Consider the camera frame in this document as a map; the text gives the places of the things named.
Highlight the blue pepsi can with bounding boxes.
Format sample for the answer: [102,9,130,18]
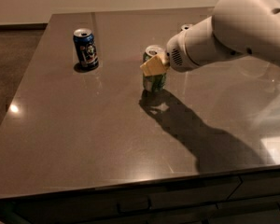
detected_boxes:
[73,28,99,70]

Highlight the green soda can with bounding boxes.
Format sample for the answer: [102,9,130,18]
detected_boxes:
[143,45,166,92]

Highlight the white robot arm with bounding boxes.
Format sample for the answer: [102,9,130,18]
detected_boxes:
[141,0,280,77]

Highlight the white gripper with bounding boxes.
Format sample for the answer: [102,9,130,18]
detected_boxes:
[140,28,209,77]

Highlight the silver redbull can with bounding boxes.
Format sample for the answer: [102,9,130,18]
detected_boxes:
[181,24,193,31]

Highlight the dark cabinet drawer front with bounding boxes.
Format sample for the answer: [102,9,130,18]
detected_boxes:
[15,176,241,224]

